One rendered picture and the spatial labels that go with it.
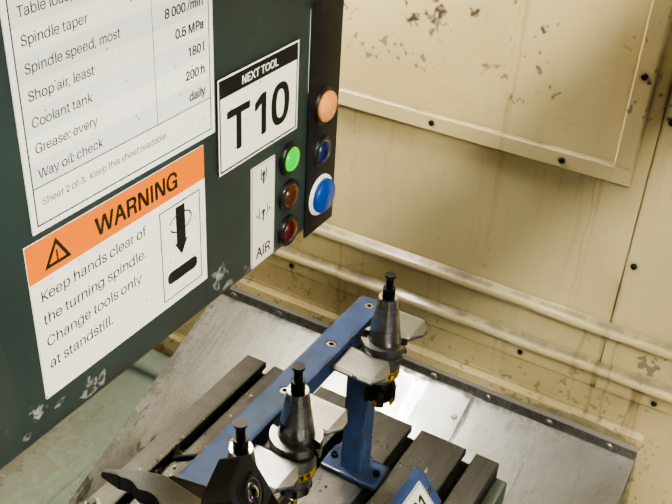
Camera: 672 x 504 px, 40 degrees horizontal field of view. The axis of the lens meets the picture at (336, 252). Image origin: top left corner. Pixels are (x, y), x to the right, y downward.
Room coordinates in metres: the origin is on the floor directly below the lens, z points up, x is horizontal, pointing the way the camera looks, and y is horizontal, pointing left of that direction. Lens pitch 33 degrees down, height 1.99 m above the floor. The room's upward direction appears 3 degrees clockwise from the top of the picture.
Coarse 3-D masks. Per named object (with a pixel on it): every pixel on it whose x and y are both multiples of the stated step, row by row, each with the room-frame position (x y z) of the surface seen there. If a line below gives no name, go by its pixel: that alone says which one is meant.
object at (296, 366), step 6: (294, 366) 0.81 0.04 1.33; (300, 366) 0.81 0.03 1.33; (294, 372) 0.80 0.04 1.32; (300, 372) 0.80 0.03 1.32; (294, 378) 0.80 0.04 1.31; (300, 378) 0.80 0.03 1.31; (294, 384) 0.80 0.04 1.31; (300, 384) 0.80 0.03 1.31; (294, 390) 0.80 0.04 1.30; (300, 390) 0.80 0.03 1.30
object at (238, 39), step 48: (240, 0) 0.59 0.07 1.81; (288, 0) 0.64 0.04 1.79; (0, 48) 0.42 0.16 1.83; (240, 48) 0.59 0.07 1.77; (0, 96) 0.41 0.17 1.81; (0, 144) 0.41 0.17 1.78; (0, 192) 0.41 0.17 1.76; (240, 192) 0.59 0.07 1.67; (0, 240) 0.40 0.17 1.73; (240, 240) 0.59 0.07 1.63; (0, 288) 0.40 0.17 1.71; (0, 336) 0.39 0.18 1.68; (144, 336) 0.49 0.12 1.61; (0, 384) 0.39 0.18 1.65; (96, 384) 0.45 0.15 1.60; (0, 432) 0.38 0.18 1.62
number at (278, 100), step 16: (272, 80) 0.62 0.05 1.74; (288, 80) 0.64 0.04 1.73; (256, 96) 0.60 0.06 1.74; (272, 96) 0.62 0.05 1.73; (288, 96) 0.64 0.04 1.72; (256, 112) 0.60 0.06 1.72; (272, 112) 0.62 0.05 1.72; (288, 112) 0.64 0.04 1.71; (256, 128) 0.60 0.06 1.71; (272, 128) 0.62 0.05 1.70; (256, 144) 0.60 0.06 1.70
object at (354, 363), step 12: (348, 348) 0.98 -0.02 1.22; (336, 360) 0.96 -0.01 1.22; (348, 360) 0.96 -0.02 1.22; (360, 360) 0.96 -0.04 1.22; (372, 360) 0.96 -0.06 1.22; (384, 360) 0.96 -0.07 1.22; (348, 372) 0.94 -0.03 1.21; (360, 372) 0.94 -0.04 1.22; (372, 372) 0.94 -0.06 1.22; (384, 372) 0.94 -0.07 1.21; (372, 384) 0.92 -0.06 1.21
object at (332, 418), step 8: (312, 400) 0.88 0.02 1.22; (320, 400) 0.88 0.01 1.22; (312, 408) 0.86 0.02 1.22; (320, 408) 0.86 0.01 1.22; (328, 408) 0.86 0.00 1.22; (336, 408) 0.86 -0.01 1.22; (344, 408) 0.87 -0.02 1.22; (320, 416) 0.85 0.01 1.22; (328, 416) 0.85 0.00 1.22; (336, 416) 0.85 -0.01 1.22; (344, 416) 0.85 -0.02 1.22; (320, 424) 0.83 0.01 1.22; (328, 424) 0.84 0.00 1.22; (336, 424) 0.84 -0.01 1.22; (344, 424) 0.84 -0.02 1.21; (328, 432) 0.82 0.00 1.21
